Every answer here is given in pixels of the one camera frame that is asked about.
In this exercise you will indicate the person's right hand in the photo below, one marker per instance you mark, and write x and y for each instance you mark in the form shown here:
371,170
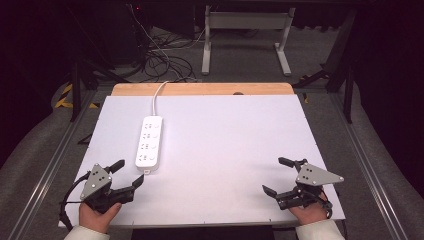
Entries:
308,213

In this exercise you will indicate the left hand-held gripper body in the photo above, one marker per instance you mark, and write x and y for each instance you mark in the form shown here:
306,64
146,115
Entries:
96,181

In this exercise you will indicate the person's dark clothing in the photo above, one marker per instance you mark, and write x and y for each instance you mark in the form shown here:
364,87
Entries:
203,233

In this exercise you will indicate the white power strip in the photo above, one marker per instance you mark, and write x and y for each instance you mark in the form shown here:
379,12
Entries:
149,143

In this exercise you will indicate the aluminium floor rail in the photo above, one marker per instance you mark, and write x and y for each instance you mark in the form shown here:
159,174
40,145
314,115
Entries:
50,173
370,173

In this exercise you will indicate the white board sheet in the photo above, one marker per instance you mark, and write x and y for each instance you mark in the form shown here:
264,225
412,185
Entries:
226,150

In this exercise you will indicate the white metal table frame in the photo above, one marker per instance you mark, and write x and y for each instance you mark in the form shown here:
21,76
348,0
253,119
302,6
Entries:
246,21

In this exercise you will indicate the person's left hand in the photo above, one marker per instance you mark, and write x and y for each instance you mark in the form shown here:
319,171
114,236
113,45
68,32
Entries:
96,218

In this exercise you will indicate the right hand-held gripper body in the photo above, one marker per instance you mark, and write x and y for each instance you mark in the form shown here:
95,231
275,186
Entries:
311,178

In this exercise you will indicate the yellow black hazard tape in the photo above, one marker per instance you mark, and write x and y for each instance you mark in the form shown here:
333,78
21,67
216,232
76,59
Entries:
66,96

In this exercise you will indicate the black metal stand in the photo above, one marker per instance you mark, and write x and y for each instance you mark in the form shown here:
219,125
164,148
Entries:
77,86
346,80

